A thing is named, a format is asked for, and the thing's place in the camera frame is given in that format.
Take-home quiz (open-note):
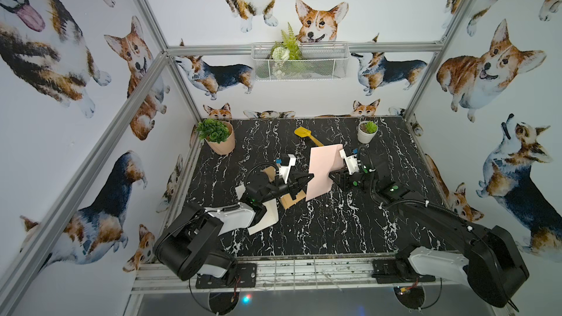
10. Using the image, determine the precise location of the pink envelope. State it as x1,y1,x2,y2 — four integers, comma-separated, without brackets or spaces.
306,144,343,201

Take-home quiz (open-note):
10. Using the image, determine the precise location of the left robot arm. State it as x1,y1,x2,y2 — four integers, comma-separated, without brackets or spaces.
152,168,314,288

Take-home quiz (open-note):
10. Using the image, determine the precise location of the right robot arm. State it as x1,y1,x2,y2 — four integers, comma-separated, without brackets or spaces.
329,146,529,308

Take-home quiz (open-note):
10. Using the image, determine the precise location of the brown kraft envelope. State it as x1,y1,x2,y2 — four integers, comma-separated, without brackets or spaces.
262,166,306,210

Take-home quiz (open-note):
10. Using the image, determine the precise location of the white envelope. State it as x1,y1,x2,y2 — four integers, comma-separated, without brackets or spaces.
234,184,279,235

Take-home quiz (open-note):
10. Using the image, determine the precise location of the small plant in white pot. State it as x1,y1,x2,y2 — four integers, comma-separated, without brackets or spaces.
357,121,378,144

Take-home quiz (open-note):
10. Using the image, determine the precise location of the yellow toy shovel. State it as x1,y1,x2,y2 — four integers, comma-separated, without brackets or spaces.
294,127,323,146

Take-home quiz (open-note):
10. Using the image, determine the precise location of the green plant in terracotta pot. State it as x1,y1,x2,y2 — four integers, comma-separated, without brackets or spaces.
197,118,236,156

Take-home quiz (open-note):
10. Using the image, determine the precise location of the fern and white flower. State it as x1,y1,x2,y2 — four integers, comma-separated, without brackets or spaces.
268,24,303,79

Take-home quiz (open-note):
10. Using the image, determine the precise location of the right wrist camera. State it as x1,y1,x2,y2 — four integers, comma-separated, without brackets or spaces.
345,149,360,175

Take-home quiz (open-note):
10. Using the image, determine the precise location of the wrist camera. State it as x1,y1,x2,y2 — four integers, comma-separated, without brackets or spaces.
345,149,360,175
275,154,297,184

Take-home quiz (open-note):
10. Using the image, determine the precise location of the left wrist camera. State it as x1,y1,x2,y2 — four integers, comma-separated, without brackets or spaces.
275,154,297,184

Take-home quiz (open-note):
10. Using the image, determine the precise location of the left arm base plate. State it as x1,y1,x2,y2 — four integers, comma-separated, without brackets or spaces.
196,263,258,289

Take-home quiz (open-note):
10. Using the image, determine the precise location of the aluminium front rail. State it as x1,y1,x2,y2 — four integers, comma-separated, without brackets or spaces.
131,256,497,295

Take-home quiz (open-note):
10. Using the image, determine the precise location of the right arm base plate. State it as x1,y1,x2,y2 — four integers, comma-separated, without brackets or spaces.
372,258,436,284

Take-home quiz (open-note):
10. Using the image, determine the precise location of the white wire basket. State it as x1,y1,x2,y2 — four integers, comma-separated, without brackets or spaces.
251,42,351,81

